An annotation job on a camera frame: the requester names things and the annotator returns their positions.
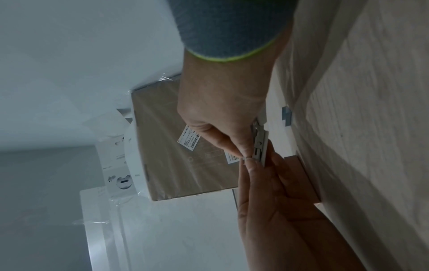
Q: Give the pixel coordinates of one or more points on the white printed product box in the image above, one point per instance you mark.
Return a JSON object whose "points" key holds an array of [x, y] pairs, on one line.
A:
{"points": [[114, 158]]}

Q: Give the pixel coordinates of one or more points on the grey wrist cuff lime trim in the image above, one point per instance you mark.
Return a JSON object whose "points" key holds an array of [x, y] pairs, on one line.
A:
{"points": [[228, 26]]}

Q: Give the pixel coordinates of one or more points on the large brown cardboard box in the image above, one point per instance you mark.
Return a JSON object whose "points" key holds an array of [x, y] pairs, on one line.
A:
{"points": [[167, 172]]}

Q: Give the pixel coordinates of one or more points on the person's right hand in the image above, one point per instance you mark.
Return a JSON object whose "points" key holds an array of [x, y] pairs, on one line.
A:
{"points": [[221, 100]]}

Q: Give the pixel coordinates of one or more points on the blue dotted staples box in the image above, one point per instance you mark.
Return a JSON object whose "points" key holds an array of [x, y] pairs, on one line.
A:
{"points": [[287, 116]]}

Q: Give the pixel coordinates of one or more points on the person's left hand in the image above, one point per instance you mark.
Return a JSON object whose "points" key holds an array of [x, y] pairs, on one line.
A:
{"points": [[274, 225]]}

